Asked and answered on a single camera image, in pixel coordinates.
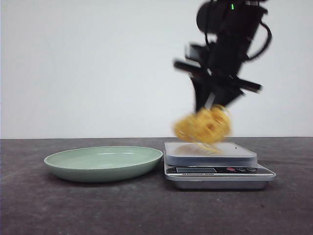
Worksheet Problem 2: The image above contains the yellow vermicelli noodle bundle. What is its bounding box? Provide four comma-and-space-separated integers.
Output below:
173, 104, 231, 153

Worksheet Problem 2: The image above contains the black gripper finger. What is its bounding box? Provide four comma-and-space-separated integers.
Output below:
213, 85, 244, 107
190, 75, 214, 112

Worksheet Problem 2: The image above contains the pale green round plate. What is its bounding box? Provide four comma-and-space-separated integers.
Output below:
44, 146, 163, 183

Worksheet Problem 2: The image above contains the black cable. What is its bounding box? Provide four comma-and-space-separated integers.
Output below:
246, 21, 272, 62

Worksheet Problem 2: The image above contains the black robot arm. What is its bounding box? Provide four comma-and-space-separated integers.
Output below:
174, 0, 272, 112

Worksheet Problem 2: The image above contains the silver digital kitchen scale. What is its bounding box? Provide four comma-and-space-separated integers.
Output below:
164, 142, 276, 189

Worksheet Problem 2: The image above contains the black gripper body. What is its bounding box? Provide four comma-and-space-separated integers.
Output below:
173, 34, 262, 93

